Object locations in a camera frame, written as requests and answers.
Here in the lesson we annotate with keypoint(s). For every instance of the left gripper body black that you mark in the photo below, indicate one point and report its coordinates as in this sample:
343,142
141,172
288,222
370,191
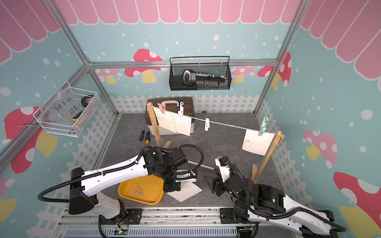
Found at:
169,177

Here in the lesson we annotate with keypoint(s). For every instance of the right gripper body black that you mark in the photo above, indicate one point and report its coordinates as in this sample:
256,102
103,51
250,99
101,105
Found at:
223,187

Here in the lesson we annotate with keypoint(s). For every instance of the postcard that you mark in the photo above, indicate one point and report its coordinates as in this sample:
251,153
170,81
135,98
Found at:
180,196
189,189
182,124
165,120
256,144

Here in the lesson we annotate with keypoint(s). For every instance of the pink clothespin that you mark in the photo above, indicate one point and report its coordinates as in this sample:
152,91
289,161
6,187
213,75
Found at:
137,190
162,107

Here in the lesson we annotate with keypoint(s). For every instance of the green clothespin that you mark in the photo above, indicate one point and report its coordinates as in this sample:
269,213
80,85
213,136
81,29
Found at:
263,127

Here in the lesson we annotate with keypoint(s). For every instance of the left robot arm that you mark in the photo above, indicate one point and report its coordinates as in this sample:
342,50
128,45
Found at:
82,192

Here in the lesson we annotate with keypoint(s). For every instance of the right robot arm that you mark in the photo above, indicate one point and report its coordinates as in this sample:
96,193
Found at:
263,204

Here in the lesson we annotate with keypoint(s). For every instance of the yellow plastic tray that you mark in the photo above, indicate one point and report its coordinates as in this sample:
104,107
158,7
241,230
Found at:
147,189

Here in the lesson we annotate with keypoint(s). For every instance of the white clothespin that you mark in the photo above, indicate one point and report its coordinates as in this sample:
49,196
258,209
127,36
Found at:
181,110
207,124

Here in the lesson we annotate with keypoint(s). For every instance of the brown lidded storage box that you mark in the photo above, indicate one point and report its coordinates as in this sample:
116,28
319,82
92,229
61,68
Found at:
172,105

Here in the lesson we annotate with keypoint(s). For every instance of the wooden clothesline rack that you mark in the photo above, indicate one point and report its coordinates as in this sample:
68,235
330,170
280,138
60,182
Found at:
224,138

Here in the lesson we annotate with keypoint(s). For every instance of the socket set in basket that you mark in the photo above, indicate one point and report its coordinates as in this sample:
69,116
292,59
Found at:
203,80

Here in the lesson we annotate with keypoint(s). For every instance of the black tape roll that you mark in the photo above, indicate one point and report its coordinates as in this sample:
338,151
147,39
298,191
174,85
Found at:
85,101

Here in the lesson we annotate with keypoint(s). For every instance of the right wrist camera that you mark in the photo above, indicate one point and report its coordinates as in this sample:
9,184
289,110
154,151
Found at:
224,168

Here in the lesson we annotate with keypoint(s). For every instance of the yellow handled screwdriver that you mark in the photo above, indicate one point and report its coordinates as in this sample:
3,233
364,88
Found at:
147,137

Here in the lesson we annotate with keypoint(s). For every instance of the green handled screwdriver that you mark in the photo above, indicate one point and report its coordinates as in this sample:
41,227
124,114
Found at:
142,134

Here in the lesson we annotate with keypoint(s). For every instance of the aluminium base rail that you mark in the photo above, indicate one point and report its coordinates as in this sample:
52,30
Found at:
155,222

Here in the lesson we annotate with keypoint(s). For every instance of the black wire mesh basket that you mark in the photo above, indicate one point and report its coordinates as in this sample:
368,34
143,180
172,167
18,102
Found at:
217,65

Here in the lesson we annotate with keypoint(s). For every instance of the white wire basket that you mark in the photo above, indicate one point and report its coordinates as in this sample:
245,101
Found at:
63,113

